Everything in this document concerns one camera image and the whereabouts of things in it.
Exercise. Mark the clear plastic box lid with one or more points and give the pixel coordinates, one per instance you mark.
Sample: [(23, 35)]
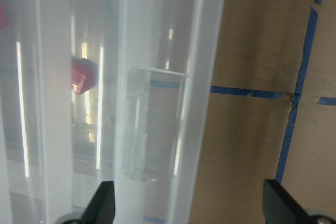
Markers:
[(140, 126)]

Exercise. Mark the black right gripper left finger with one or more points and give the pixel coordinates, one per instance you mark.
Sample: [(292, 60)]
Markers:
[(101, 208)]

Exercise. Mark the red block in box far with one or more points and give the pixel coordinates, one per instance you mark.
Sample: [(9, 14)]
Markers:
[(84, 75)]

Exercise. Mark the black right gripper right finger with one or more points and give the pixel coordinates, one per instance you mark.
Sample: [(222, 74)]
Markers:
[(279, 207)]

